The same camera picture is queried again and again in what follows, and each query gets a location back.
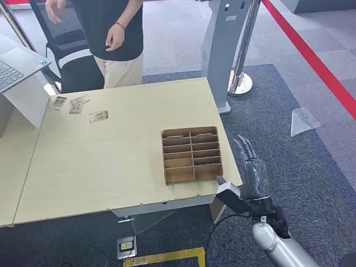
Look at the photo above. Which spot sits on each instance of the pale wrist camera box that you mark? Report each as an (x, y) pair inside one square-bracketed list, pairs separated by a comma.
[(228, 189)]

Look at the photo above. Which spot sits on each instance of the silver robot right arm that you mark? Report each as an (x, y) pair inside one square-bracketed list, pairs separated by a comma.
[(277, 248)]

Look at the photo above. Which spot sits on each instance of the person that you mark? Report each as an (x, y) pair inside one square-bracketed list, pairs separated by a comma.
[(108, 25)]

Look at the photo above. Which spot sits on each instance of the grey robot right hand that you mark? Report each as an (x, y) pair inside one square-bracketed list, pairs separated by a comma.
[(256, 178)]

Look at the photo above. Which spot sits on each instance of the clear plastic bag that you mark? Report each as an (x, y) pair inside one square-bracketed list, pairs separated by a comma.
[(302, 121)]

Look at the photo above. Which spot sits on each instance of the person's left forearm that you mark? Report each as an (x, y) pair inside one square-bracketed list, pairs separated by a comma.
[(130, 11)]

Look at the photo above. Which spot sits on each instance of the black slanted bar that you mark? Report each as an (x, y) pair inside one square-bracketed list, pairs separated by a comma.
[(16, 25)]

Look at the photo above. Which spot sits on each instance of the black mesh office chair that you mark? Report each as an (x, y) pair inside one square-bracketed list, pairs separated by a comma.
[(72, 62)]

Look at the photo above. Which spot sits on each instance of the white laptop stand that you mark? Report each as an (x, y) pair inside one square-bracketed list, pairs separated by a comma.
[(28, 101)]

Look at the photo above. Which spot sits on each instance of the pale card in holder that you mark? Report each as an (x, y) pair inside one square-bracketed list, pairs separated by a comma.
[(204, 134), (176, 136)]

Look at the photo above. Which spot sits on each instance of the person's right hand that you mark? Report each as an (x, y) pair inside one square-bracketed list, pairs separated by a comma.
[(54, 8)]

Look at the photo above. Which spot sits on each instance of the silver laptop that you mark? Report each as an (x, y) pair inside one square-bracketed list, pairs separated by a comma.
[(19, 64)]

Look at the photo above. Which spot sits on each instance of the grey floor socket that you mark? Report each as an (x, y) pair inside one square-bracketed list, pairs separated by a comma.
[(127, 247)]

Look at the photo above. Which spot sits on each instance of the red barrier belt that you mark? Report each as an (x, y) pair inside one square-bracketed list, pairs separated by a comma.
[(311, 57)]

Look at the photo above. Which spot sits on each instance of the chrome stanchion post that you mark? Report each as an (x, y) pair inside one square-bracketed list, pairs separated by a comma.
[(244, 48)]

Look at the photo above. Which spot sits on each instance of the grey desk frame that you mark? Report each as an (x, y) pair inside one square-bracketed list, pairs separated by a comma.
[(167, 206)]

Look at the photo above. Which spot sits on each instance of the grey kiosk stand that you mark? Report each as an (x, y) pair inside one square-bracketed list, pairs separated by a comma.
[(222, 48)]

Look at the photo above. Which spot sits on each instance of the grey platform base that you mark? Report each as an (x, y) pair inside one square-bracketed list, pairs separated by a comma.
[(320, 5)]

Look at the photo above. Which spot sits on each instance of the person's left hand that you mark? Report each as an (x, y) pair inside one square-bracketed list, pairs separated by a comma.
[(115, 37)]

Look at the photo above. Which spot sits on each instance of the brown wooden card holder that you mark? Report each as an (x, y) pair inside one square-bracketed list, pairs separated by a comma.
[(191, 162)]

